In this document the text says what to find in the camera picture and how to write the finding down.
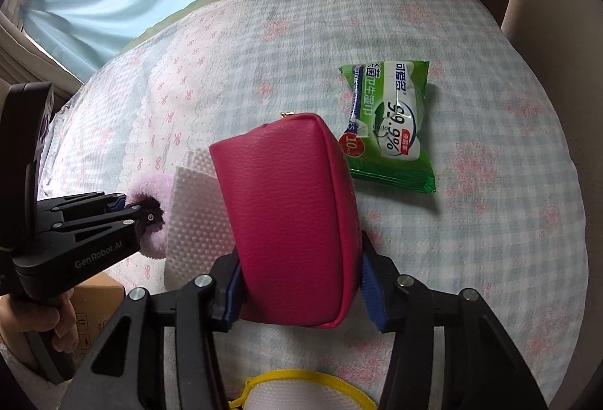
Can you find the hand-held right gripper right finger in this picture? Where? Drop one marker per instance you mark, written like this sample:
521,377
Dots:
372,294

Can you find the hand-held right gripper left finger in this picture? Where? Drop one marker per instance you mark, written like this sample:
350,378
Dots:
232,285

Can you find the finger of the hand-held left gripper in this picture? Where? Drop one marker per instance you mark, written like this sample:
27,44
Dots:
115,202
141,221

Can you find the purple fluffy scrunchie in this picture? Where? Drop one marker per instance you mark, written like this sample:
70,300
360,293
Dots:
150,193

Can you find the pink leather pouch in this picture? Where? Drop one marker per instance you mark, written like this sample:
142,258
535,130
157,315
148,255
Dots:
287,221

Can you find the person's left forearm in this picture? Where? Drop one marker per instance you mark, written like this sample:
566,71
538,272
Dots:
21,372

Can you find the person's left hand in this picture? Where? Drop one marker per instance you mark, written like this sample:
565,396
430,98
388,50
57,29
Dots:
59,320

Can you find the brown cardboard box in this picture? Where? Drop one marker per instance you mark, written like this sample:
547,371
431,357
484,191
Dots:
96,311

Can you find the white dotted cloth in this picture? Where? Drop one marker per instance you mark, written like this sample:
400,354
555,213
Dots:
198,221

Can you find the yellow-rimmed white mesh bag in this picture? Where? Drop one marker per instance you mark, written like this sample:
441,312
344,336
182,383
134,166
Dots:
306,393

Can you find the checked floral bed sheet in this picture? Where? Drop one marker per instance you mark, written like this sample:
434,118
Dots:
471,226

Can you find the green wet wipes pack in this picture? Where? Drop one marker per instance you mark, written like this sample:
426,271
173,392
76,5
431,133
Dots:
393,122

